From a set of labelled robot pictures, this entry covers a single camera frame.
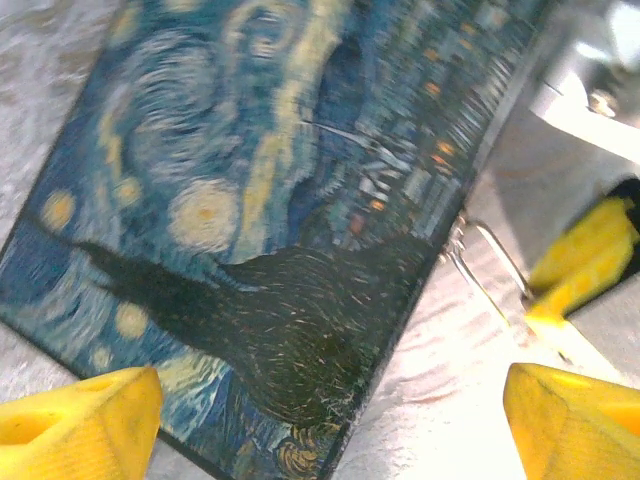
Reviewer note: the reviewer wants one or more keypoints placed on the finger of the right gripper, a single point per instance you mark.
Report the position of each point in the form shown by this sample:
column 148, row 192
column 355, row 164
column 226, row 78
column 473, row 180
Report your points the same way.
column 582, row 245
column 575, row 295

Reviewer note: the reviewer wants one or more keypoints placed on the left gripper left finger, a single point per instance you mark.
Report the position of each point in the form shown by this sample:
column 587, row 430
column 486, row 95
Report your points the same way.
column 75, row 430

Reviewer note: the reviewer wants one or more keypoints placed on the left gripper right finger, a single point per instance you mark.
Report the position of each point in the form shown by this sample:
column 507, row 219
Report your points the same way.
column 575, row 430

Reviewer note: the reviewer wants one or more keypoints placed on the starry night painted box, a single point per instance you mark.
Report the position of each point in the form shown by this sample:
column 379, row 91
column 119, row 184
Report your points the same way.
column 250, row 200

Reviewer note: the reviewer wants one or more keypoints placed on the small brass padlock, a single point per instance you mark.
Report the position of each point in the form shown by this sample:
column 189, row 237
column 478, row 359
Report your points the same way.
column 492, row 260

